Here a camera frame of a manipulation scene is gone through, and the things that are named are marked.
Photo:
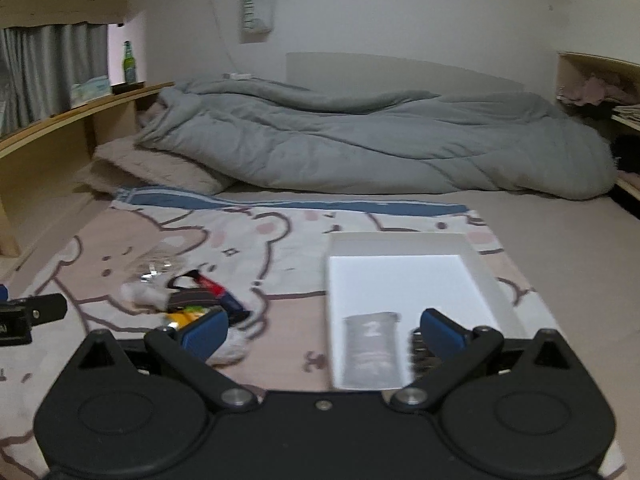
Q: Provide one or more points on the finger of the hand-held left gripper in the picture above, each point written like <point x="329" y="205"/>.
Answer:
<point x="42" y="307"/>

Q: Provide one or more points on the grey duvet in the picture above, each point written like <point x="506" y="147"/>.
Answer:
<point x="360" y="135"/>

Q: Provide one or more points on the black hair clip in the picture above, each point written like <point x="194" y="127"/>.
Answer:
<point x="419" y="352"/>

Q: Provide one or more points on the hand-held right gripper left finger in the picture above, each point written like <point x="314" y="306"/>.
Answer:
<point x="204" y="334"/>

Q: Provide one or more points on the wooden bedside shelf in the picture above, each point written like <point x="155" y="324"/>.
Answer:
<point x="65" y="155"/>

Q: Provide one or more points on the white cardboard box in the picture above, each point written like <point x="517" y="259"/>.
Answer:
<point x="400" y="280"/>

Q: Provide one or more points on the clear plastic bag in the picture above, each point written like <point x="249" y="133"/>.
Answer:
<point x="152" y="272"/>

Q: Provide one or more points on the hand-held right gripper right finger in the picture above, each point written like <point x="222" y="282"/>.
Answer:
<point x="442" y="332"/>

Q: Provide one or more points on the grey foil packet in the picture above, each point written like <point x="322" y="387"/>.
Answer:
<point x="372" y="347"/>

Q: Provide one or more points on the pink clothing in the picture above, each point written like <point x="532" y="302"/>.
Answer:
<point x="592" y="91"/>

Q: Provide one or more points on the white headboard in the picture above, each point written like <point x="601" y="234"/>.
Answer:
<point x="400" y="72"/>

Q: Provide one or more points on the stack of newspapers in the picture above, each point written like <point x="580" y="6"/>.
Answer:
<point x="627" y="111"/>

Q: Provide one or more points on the grey curtain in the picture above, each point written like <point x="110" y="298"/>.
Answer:
<point x="50" y="75"/>

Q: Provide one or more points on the beige quilted pillow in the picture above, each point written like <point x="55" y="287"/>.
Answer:
<point x="150" y="170"/>

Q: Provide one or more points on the green glass bottle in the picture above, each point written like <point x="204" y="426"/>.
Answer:
<point x="130" y="62"/>

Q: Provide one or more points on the small white device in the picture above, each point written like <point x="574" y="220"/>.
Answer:
<point x="238" y="76"/>

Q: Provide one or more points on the wooden cubby shelf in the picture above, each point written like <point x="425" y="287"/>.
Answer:
<point x="615" y="67"/>

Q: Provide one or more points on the white wall organizer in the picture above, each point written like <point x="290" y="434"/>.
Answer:
<point x="257" y="2"/>

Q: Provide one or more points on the printed cartoon blanket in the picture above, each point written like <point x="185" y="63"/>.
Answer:
<point x="280" y="240"/>

